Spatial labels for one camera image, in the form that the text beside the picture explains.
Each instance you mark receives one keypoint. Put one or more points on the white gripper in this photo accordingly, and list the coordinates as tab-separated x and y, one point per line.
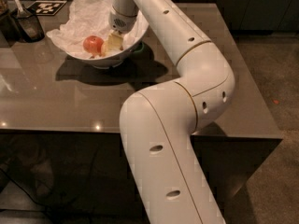
121	22

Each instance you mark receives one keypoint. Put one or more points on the yellow apple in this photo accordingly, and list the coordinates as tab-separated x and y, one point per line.
108	49

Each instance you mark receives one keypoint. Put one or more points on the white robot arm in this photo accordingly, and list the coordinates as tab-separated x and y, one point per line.
156	123

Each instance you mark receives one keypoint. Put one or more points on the red apple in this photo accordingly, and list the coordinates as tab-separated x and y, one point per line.
93	45

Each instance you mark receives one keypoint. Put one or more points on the white ceramic bowl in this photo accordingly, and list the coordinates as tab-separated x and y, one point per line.
89	37

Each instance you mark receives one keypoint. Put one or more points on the white crumpled paper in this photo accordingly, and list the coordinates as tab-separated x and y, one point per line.
90	17

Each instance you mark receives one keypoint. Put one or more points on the black white marker tag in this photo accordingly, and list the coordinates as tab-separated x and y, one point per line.
46	7

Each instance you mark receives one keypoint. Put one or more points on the black container with scoop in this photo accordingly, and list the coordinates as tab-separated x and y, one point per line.
27	23

